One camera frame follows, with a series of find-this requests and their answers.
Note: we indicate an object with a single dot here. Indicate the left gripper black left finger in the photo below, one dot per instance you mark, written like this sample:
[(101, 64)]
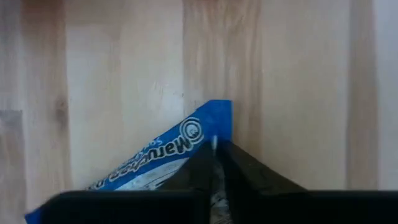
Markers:
[(199, 168)]

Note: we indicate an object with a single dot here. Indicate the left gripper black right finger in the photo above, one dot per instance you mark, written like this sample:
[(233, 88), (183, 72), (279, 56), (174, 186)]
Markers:
[(248, 174)]

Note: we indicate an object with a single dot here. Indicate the blue ramen packet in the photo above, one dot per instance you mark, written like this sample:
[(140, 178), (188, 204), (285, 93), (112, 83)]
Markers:
[(174, 149)]

